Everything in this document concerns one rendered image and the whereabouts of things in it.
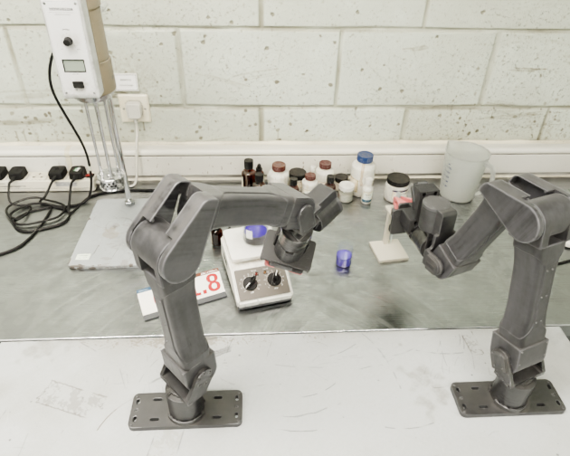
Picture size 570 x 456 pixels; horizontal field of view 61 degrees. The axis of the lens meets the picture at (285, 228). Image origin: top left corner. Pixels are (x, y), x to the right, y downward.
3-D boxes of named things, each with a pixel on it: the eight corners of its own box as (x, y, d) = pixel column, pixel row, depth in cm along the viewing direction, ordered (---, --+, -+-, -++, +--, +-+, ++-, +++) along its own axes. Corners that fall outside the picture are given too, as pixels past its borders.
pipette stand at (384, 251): (408, 260, 125) (417, 219, 118) (378, 263, 124) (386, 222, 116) (396, 241, 132) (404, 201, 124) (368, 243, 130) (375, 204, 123)
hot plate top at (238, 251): (282, 254, 113) (282, 251, 113) (232, 263, 110) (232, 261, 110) (269, 225, 123) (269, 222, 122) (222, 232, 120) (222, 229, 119)
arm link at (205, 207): (287, 179, 88) (140, 171, 64) (325, 199, 83) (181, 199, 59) (267, 240, 91) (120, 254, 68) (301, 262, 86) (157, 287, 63)
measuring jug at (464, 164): (498, 204, 147) (513, 161, 138) (469, 217, 141) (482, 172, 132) (451, 177, 159) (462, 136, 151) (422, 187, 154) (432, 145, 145)
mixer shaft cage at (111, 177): (124, 192, 122) (104, 96, 107) (96, 192, 121) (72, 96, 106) (128, 178, 127) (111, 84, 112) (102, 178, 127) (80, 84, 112)
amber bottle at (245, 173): (259, 190, 150) (259, 158, 144) (251, 196, 147) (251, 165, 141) (247, 186, 152) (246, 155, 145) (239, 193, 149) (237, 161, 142)
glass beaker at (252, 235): (271, 247, 115) (271, 217, 110) (244, 251, 113) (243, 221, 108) (264, 230, 120) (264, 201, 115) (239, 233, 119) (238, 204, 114)
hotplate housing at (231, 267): (293, 301, 112) (295, 276, 108) (237, 312, 109) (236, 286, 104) (269, 243, 129) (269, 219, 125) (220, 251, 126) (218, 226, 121)
